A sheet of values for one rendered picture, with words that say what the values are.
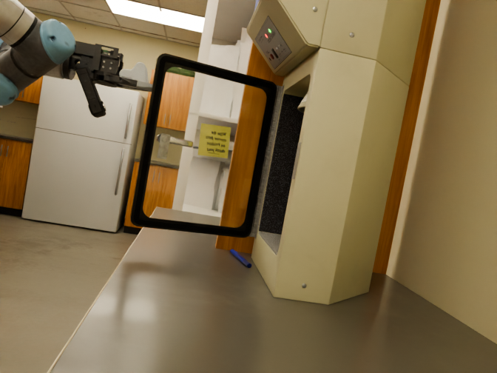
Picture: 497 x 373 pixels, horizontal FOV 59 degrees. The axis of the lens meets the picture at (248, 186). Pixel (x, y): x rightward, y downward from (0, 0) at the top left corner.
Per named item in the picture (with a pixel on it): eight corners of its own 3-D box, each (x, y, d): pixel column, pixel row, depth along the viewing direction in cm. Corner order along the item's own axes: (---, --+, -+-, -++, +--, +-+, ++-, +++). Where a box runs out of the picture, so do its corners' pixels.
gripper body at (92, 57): (121, 48, 99) (66, 36, 98) (115, 86, 100) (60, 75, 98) (126, 55, 107) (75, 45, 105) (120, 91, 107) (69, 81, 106)
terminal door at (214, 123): (250, 238, 113) (278, 83, 111) (129, 226, 101) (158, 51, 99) (248, 237, 114) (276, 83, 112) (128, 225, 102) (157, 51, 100)
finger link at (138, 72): (161, 65, 101) (120, 57, 100) (157, 91, 102) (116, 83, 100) (163, 68, 104) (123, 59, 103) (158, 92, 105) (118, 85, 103)
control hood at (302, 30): (283, 77, 113) (291, 38, 112) (320, 47, 81) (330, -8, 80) (239, 67, 111) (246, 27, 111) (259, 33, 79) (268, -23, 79)
